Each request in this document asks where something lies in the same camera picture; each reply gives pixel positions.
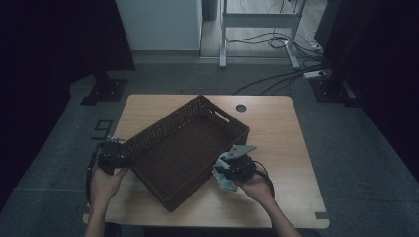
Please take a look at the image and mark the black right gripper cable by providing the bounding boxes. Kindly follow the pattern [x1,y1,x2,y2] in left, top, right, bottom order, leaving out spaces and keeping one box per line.
[252,160,277,200]

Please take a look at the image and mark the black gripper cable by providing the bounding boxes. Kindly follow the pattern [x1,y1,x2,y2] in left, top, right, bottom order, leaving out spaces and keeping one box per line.
[252,160,277,200]
[84,143,104,205]

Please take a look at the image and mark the white metal desk frame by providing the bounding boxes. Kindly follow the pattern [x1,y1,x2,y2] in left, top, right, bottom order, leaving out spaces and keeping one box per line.
[218,0,308,70]

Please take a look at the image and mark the black stand base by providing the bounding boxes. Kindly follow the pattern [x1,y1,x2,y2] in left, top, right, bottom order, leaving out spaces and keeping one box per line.
[309,77,363,108]
[80,70,128,107]

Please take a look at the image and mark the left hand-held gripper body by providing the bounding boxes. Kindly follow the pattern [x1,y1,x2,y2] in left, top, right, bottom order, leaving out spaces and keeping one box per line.
[98,135,126,176]

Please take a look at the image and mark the dark curtain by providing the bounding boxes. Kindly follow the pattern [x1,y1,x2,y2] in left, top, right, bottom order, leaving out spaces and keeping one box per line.
[314,0,419,182]
[0,0,136,211]

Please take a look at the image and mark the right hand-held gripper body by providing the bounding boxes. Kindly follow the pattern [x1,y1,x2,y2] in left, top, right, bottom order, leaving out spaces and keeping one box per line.
[223,144,258,183]

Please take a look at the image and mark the light blue cloth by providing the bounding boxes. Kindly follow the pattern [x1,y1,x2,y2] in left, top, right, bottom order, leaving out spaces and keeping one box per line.
[211,157,239,193]

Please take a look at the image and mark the person's right hand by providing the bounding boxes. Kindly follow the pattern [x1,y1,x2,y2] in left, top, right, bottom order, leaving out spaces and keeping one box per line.
[237,172,275,207]

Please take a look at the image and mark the white power strip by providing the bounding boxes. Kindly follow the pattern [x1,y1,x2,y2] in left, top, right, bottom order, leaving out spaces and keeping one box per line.
[302,69,329,80]

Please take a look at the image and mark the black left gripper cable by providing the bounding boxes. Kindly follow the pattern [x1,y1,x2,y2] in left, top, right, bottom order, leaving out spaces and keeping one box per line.
[84,143,104,205]

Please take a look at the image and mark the black floor cables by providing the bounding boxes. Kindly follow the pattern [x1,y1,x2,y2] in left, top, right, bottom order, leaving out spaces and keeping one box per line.
[226,29,331,97]

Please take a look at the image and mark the brown woven basket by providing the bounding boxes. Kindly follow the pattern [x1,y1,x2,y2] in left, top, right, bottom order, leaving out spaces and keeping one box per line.
[122,94,251,213]

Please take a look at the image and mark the person's left hand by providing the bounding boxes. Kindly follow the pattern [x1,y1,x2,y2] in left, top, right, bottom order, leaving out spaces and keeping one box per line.
[88,163,130,207]

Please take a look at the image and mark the white cabinet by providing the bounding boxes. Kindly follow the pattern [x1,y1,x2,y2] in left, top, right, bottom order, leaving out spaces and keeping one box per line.
[114,0,203,57]

